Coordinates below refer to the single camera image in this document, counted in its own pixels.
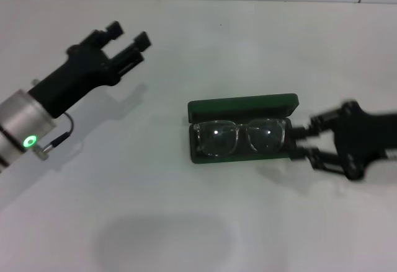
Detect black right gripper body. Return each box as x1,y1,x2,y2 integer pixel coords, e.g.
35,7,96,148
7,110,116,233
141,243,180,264
333,100,397,180

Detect green glasses case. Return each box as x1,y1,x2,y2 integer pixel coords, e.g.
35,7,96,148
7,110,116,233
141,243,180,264
187,93,299,164

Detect clear frame glasses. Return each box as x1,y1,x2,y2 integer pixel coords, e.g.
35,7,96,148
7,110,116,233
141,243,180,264
192,118,288,157

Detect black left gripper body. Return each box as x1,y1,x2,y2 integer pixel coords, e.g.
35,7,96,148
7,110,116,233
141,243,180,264
27,44,120,118

